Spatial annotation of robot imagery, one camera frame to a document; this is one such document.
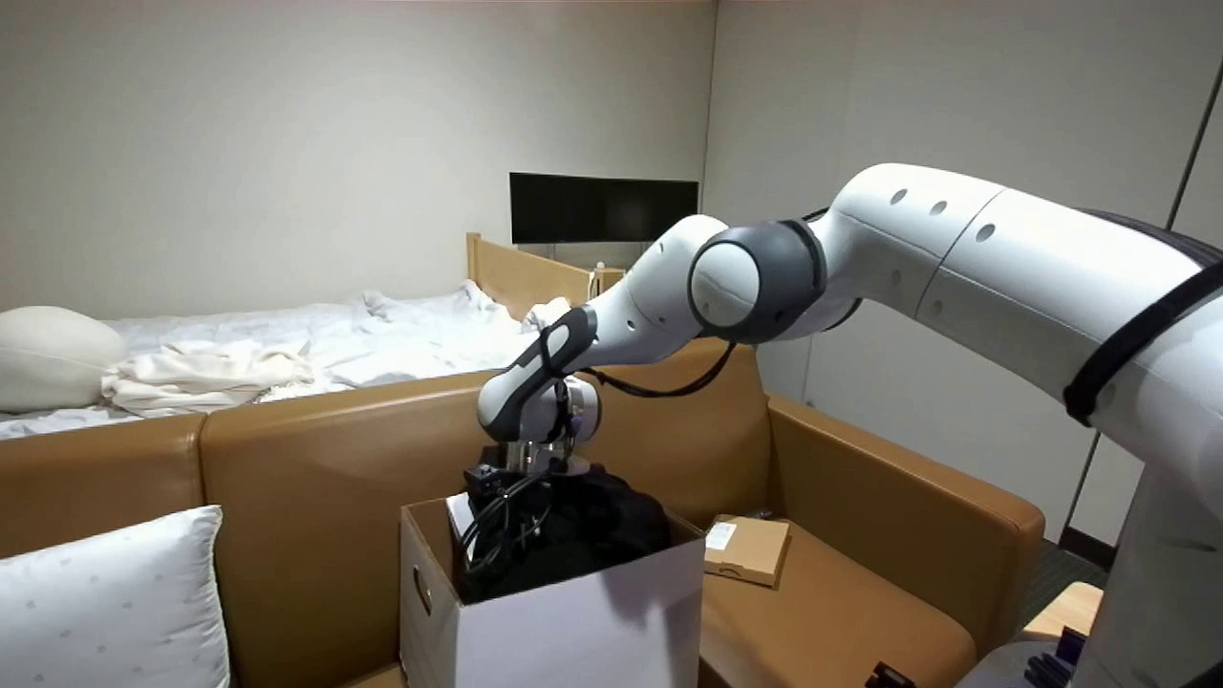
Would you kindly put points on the light wooden stool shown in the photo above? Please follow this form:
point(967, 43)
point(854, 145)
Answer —
point(1063, 612)

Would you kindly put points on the small purple object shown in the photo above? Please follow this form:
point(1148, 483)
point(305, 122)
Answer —
point(1058, 661)

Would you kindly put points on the black cloth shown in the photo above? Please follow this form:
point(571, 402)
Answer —
point(599, 528)

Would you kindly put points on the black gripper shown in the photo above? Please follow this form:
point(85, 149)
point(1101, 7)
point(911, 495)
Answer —
point(518, 491)

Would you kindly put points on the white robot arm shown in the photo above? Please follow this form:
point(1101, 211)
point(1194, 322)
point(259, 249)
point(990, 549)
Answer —
point(1020, 270)

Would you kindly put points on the white cardboard box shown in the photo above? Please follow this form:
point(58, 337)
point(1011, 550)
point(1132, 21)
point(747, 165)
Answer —
point(588, 637)

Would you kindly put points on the tan leather couch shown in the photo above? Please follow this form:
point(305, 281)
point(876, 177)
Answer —
point(332, 508)

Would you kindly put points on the round cream pillow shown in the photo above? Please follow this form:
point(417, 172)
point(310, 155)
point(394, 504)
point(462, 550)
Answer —
point(50, 356)

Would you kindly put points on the small black object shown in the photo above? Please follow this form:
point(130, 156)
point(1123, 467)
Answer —
point(890, 677)

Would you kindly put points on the crumpled cream blanket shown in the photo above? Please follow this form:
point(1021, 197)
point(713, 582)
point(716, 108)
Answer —
point(192, 377)

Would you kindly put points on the white bed sheet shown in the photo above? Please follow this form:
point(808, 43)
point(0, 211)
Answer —
point(383, 337)

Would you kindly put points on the white dotted cushion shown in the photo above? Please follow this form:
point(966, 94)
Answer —
point(116, 612)

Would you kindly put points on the black monitor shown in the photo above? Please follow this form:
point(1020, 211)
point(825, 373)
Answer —
point(599, 206)

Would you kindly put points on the small brown cardboard package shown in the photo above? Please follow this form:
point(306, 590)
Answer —
point(747, 549)

